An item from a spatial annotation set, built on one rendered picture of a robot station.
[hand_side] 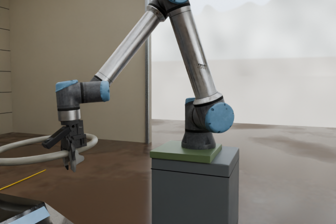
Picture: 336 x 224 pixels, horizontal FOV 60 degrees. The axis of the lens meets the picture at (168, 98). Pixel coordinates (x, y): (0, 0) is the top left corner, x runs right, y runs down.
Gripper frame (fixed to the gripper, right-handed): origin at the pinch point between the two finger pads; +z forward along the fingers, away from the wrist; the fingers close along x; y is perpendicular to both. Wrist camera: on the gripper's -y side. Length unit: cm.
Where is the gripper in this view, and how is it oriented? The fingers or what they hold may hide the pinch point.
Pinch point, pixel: (69, 168)
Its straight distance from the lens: 132.8
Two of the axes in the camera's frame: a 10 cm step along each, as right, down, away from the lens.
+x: -7.1, 0.0, 7.0
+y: 7.0, -0.9, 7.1
